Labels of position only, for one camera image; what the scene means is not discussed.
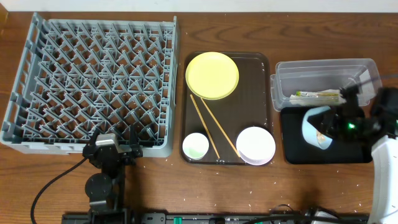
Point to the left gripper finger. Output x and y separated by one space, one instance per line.
94 137
133 140

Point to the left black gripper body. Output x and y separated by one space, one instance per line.
112 152

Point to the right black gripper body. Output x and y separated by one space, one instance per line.
346 129

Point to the light blue bowl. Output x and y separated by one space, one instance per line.
310 134

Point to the small white cup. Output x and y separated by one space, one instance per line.
195 146

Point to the white pink-rimmed bowl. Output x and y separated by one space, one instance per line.
256 146

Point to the green snack wrapper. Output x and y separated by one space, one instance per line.
330 93

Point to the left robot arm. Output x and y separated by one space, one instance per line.
105 189

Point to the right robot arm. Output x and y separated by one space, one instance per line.
383 147

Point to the black waste tray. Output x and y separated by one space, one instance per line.
298 151

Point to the clear plastic bin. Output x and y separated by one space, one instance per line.
321 75

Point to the grey plastic dish rack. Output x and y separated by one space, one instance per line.
76 77

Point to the left wooden chopstick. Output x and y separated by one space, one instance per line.
204 125

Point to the wooden chopstick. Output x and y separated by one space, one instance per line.
221 128
204 125

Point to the dark brown serving tray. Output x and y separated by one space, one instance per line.
248 105

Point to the right wooden chopstick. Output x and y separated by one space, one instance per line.
221 128

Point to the yellow plate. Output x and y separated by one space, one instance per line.
212 75

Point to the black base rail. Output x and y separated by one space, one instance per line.
161 218

